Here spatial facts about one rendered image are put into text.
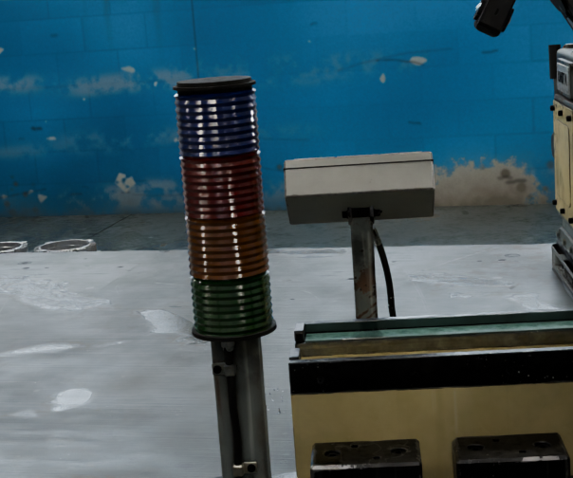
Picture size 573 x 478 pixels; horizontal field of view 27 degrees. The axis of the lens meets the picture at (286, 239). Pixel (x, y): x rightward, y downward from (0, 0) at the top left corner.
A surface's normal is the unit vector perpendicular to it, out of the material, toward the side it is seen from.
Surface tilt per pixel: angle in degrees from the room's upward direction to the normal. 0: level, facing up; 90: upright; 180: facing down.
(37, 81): 90
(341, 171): 51
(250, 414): 90
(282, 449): 0
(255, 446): 90
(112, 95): 90
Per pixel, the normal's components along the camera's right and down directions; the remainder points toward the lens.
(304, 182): -0.09, -0.44
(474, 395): -0.06, 0.21
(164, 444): -0.07, -0.98
